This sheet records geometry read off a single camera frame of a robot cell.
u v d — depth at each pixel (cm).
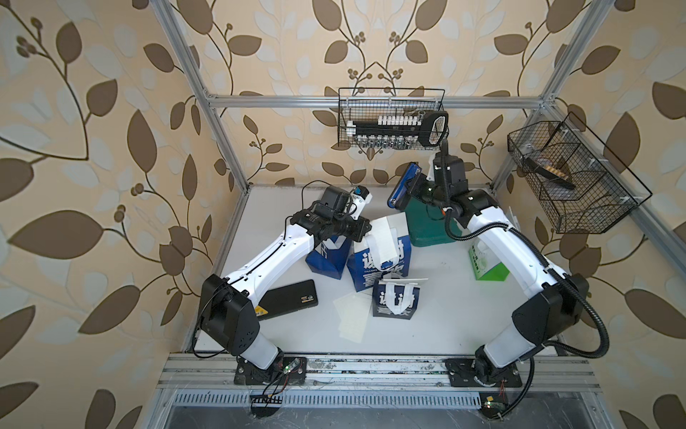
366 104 91
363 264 80
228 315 42
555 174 75
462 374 73
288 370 74
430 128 84
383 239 81
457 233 52
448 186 58
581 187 73
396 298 75
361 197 70
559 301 42
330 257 87
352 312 86
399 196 81
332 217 61
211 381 74
